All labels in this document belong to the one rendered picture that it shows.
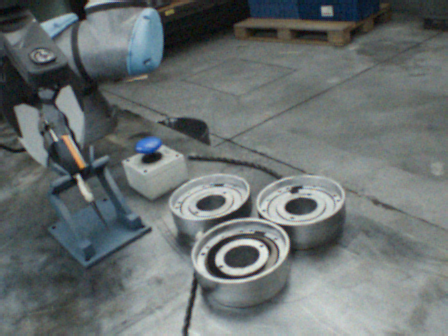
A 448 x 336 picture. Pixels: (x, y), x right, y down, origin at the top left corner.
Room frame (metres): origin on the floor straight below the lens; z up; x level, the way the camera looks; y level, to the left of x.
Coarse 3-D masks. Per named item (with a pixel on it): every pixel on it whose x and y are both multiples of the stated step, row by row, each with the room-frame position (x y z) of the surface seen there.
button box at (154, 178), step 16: (128, 160) 0.66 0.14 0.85; (144, 160) 0.65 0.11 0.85; (160, 160) 0.64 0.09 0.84; (176, 160) 0.64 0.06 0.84; (128, 176) 0.66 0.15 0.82; (144, 176) 0.61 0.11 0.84; (160, 176) 0.62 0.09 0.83; (176, 176) 0.63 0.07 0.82; (144, 192) 0.62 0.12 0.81; (160, 192) 0.62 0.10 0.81
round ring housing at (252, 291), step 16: (224, 224) 0.45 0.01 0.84; (240, 224) 0.45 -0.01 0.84; (256, 224) 0.45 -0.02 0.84; (272, 224) 0.43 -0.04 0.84; (208, 240) 0.44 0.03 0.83; (240, 240) 0.43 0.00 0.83; (256, 240) 0.43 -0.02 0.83; (288, 240) 0.40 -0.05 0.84; (192, 256) 0.41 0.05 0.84; (224, 256) 0.41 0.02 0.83; (240, 256) 0.43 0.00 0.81; (256, 256) 0.42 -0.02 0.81; (288, 256) 0.38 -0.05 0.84; (240, 272) 0.38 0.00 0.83; (272, 272) 0.36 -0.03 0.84; (288, 272) 0.38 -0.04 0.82; (208, 288) 0.37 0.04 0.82; (224, 288) 0.36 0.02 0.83; (240, 288) 0.35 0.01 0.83; (256, 288) 0.35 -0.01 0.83; (272, 288) 0.36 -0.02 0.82; (224, 304) 0.37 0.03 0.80; (240, 304) 0.36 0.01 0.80; (256, 304) 0.36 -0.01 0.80
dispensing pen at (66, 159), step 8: (48, 120) 0.60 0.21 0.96; (48, 128) 0.59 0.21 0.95; (56, 136) 0.59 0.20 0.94; (56, 144) 0.56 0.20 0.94; (64, 144) 0.57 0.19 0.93; (56, 152) 0.56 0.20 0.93; (64, 152) 0.56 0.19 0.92; (56, 160) 0.57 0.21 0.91; (64, 160) 0.55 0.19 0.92; (72, 160) 0.56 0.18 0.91; (64, 168) 0.55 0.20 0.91; (72, 168) 0.55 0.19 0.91; (80, 168) 0.55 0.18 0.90; (72, 176) 0.56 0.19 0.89; (80, 176) 0.56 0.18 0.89; (80, 184) 0.55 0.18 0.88; (88, 192) 0.55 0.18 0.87; (88, 200) 0.54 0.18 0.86; (96, 208) 0.54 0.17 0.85; (104, 224) 0.53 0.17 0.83
